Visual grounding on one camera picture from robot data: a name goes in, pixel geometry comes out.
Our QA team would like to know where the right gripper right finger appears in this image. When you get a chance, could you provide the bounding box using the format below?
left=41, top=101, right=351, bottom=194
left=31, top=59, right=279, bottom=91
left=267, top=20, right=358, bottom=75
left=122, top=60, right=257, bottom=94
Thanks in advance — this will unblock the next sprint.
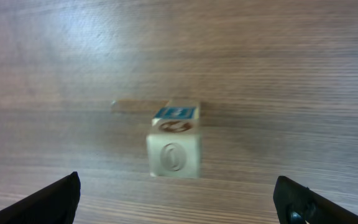
left=273, top=175, right=358, bottom=224

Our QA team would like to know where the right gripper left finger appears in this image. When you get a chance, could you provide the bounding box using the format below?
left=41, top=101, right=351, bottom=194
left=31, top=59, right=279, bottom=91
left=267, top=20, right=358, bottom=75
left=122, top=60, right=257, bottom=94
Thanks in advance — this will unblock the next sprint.
left=0, top=172, right=81, bottom=224

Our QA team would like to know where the wooden block with O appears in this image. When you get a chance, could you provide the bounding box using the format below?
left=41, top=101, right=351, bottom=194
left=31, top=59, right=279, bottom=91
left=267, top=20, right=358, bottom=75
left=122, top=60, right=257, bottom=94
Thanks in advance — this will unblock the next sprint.
left=146, top=119, right=201, bottom=179

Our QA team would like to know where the plain wooden block blue edge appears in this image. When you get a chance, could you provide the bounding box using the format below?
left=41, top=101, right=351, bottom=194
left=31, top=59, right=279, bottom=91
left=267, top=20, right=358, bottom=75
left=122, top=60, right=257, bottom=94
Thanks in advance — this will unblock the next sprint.
left=152, top=106, right=200, bottom=125

